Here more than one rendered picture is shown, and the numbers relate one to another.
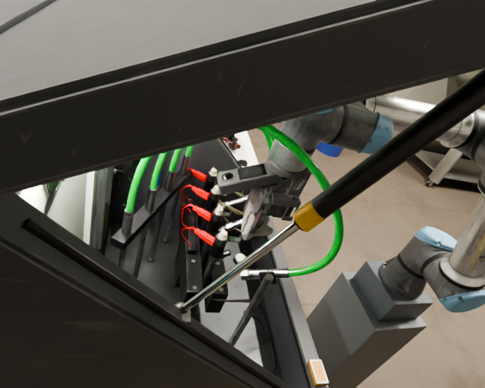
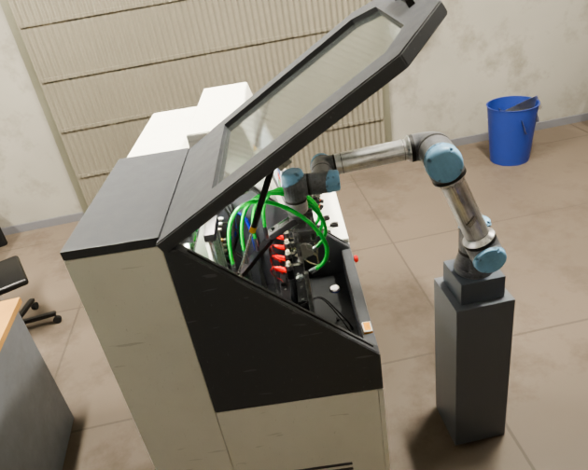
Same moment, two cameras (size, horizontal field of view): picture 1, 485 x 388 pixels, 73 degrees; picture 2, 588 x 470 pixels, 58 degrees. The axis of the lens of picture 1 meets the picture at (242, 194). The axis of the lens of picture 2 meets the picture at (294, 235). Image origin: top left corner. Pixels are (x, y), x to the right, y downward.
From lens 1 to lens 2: 1.29 m
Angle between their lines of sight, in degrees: 21
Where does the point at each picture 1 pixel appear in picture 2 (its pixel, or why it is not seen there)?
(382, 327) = (464, 309)
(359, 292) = (447, 289)
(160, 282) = not seen: hidden behind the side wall
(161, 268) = not seen: hidden behind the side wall
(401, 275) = (462, 261)
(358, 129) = (316, 184)
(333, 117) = (301, 183)
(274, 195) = (299, 230)
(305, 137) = (293, 197)
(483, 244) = (459, 214)
